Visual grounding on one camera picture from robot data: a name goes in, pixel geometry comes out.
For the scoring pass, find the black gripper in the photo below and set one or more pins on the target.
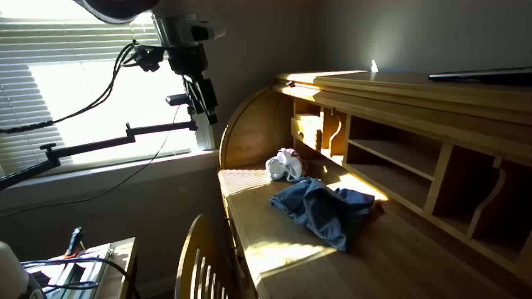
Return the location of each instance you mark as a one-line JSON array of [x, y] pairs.
[[190, 63]]

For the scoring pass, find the blue cloth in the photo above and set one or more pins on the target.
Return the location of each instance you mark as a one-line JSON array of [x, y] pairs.
[[332, 215]]

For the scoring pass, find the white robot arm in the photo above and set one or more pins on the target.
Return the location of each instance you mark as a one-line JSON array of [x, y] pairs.
[[182, 38]]

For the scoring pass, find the white crumpled object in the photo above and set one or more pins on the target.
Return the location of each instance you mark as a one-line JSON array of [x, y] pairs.
[[285, 166]]

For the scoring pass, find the white window blind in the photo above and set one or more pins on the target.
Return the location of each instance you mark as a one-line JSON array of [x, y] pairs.
[[72, 83]]

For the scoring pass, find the wooden roll-top desk hutch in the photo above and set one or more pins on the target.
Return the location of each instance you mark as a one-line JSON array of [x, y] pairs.
[[460, 156]]

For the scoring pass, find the side table with clutter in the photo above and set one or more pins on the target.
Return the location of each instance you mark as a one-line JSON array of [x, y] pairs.
[[97, 274]]

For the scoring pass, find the white rounded object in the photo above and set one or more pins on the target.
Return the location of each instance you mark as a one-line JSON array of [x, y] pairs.
[[14, 280]]

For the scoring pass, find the dark flat object on hutch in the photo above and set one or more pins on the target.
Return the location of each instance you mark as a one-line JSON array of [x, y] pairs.
[[496, 76]]

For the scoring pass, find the black camera on mount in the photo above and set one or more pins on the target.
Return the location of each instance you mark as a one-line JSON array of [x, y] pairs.
[[177, 101]]

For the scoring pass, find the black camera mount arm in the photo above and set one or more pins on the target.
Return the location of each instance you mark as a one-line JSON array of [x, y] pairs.
[[54, 154]]

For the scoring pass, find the blue handled tool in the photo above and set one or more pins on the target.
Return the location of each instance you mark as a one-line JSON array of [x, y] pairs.
[[76, 242]]

